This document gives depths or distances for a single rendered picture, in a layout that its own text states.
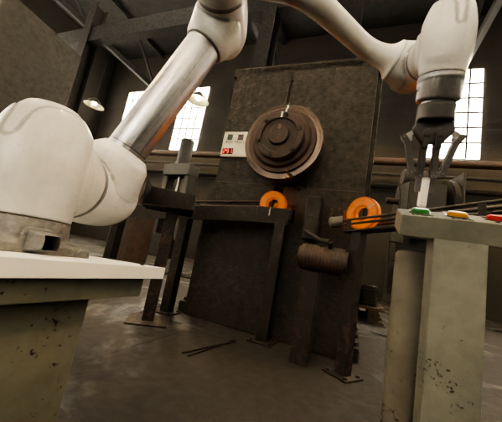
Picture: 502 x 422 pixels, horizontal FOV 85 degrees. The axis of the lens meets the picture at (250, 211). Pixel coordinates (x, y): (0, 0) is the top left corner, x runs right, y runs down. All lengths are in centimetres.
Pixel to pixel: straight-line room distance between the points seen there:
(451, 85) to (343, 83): 128
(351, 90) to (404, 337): 147
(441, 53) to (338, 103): 120
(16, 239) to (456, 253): 82
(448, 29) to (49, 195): 82
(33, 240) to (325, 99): 172
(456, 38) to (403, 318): 65
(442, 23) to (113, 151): 76
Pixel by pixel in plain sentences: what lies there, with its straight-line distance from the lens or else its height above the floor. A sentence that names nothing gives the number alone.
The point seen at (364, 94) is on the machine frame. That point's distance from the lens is 193.
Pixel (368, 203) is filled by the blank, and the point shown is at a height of 75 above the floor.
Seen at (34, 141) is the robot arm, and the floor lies 54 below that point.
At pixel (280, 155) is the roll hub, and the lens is 155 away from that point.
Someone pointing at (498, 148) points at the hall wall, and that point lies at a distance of 876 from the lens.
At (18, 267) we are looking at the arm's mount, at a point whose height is 36.
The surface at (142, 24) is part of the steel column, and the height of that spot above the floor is 518.
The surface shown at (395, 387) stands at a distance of 91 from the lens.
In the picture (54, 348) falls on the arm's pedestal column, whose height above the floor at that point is 22.
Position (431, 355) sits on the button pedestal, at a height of 29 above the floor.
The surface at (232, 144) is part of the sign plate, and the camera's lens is 194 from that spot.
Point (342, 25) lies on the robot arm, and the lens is 84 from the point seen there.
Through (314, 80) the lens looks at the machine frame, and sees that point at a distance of 203.
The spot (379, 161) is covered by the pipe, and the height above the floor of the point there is 317.
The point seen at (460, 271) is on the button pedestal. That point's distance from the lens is 75.
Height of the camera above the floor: 43
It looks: 9 degrees up
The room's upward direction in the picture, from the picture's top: 10 degrees clockwise
